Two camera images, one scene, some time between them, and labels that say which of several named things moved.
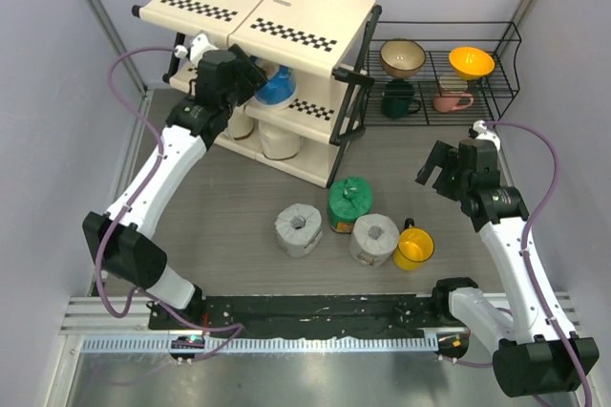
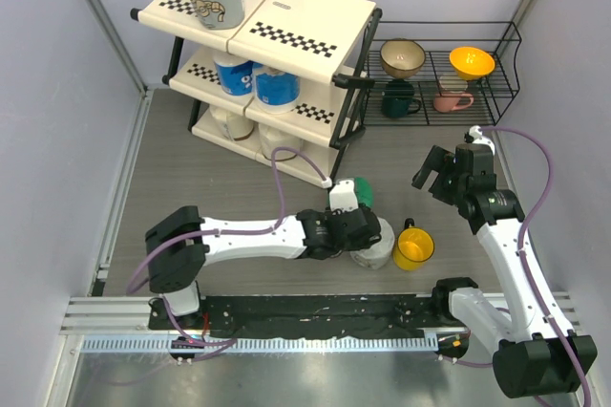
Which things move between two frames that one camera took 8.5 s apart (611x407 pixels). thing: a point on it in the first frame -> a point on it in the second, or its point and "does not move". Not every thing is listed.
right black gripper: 441,154 does not move
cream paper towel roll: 278,143 does not move
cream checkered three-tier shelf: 313,42 does not move
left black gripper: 253,74 -> 330,214
